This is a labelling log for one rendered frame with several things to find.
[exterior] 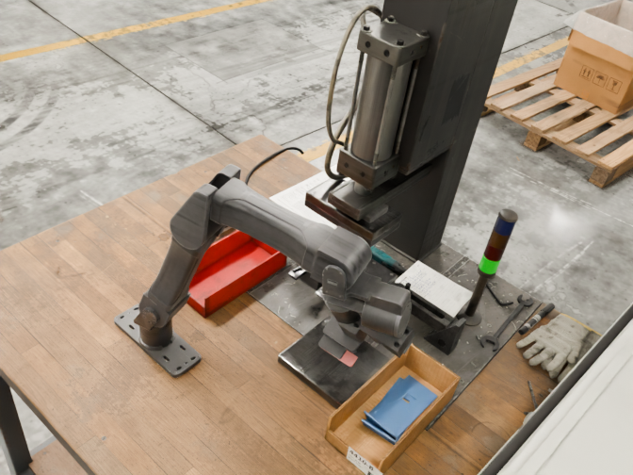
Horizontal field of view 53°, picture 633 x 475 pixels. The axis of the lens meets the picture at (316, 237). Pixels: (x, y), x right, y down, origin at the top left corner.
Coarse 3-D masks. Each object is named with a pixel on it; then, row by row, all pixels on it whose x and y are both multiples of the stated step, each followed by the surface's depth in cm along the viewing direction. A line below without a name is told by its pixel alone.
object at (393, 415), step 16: (400, 384) 127; (416, 384) 127; (384, 400) 123; (400, 400) 124; (416, 400) 124; (432, 400) 125; (368, 416) 117; (384, 416) 120; (400, 416) 121; (416, 416) 121; (384, 432) 118; (400, 432) 118
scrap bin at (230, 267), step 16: (224, 240) 147; (240, 240) 152; (256, 240) 154; (208, 256) 145; (224, 256) 150; (240, 256) 151; (256, 256) 151; (272, 256) 144; (208, 272) 145; (224, 272) 146; (240, 272) 146; (256, 272) 142; (272, 272) 148; (192, 288) 141; (208, 288) 141; (224, 288) 135; (240, 288) 140; (192, 304) 136; (208, 304) 133; (224, 304) 138
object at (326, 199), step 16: (400, 176) 137; (416, 176) 136; (320, 192) 134; (336, 192) 127; (352, 192) 128; (368, 192) 128; (384, 192) 129; (400, 192) 134; (320, 208) 132; (336, 208) 130; (352, 208) 125; (368, 208) 126; (384, 208) 130; (336, 224) 131; (352, 224) 128; (368, 224) 127; (384, 224) 128; (368, 240) 127
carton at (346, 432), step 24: (408, 360) 130; (432, 360) 125; (384, 384) 127; (432, 384) 128; (456, 384) 122; (360, 408) 122; (432, 408) 117; (336, 432) 117; (360, 432) 118; (408, 432) 112; (360, 456) 111; (384, 456) 107
